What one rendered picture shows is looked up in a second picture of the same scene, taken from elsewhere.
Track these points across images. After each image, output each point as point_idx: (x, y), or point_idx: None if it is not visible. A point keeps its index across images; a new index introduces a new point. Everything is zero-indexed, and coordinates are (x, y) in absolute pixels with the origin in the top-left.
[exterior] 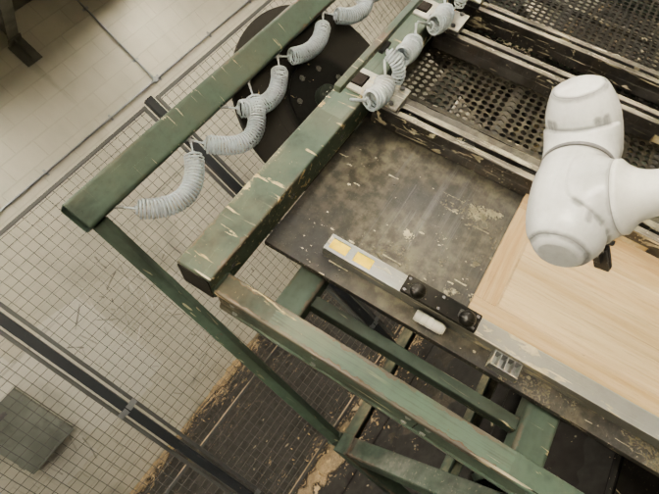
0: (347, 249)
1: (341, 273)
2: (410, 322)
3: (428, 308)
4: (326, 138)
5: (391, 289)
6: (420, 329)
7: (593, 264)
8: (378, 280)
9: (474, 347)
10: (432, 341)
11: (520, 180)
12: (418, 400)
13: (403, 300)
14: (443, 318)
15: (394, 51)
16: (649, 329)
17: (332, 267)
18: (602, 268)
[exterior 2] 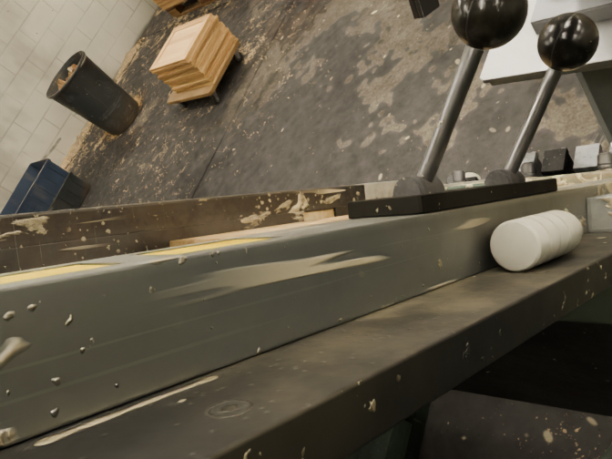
0: (79, 266)
1: (225, 392)
2: (553, 272)
3: (491, 206)
4: None
5: (404, 244)
6: (575, 265)
7: (422, 8)
8: (353, 247)
9: (586, 239)
10: (609, 264)
11: (143, 219)
12: None
13: (447, 271)
14: (520, 206)
15: None
16: None
17: (127, 425)
18: (432, 4)
